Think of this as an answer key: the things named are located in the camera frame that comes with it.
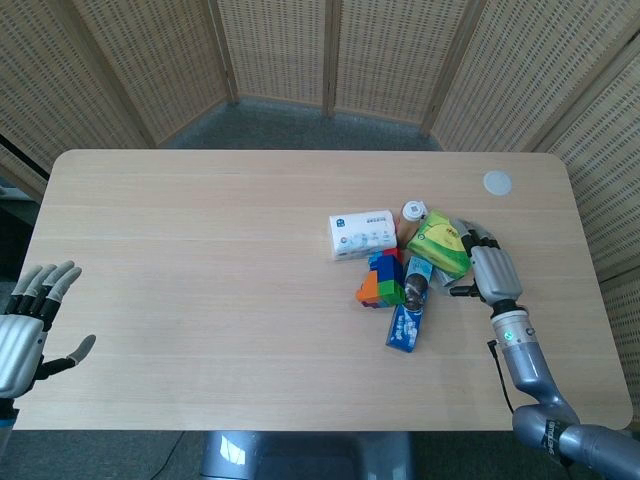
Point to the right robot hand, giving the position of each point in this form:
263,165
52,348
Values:
492,272

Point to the white tissue pack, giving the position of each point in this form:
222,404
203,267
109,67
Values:
361,235

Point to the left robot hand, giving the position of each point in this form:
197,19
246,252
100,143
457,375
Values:
20,332

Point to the grey round table grommet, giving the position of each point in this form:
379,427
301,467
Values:
497,182

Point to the green yellow tissue pack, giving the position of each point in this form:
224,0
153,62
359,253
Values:
440,242

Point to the wicker folding screen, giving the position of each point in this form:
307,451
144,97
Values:
320,60

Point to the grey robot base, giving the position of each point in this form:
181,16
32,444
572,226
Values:
300,455

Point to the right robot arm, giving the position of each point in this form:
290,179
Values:
545,390

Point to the colourful block puzzle cube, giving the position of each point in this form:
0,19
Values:
382,282

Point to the blue Oreo cookie box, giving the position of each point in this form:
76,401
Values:
410,310

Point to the brown bottle with white cap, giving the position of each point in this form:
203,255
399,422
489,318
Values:
411,217

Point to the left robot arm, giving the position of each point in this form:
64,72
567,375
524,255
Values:
4,425

